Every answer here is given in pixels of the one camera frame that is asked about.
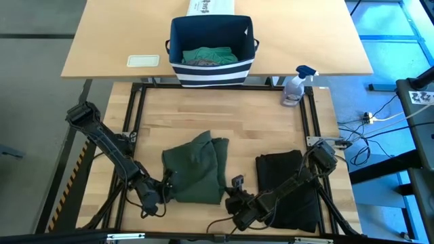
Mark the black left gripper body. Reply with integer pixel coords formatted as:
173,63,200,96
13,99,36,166
134,176,165,217

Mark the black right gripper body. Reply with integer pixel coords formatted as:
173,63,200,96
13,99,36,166
224,187,260,218

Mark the dark green garment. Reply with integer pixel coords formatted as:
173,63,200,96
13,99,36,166
161,130,230,205

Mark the black T-shirt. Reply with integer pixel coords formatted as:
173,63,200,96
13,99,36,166
256,150,321,234

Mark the navy white striped fabric bin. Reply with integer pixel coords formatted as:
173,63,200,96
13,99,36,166
165,14,260,88

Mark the grey patterned garment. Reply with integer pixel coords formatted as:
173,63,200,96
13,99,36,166
184,59,220,67

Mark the yellow black hazard strip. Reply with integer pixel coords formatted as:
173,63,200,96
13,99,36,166
47,140,90,233

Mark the spray bottle with blue head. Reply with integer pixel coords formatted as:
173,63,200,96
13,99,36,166
280,64,320,108

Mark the white rectangular desk plate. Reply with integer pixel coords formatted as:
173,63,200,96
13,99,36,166
126,54,161,68

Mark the bright green garment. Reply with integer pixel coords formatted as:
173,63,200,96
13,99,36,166
182,46,239,66

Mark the light wooden desk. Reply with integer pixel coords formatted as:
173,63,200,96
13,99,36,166
60,0,374,79

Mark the black cart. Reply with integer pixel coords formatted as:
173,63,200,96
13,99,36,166
395,66,434,244

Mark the white printed tag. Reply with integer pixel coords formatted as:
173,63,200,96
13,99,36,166
408,90,434,105

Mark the black looped camera cable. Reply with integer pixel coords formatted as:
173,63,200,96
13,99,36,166
205,216,238,235

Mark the silver metal bracket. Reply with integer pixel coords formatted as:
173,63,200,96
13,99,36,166
106,232,146,241
294,236,334,244

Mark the black aluminium table frame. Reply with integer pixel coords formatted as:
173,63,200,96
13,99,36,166
81,82,363,244

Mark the black power cable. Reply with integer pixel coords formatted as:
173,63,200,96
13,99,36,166
338,115,434,167

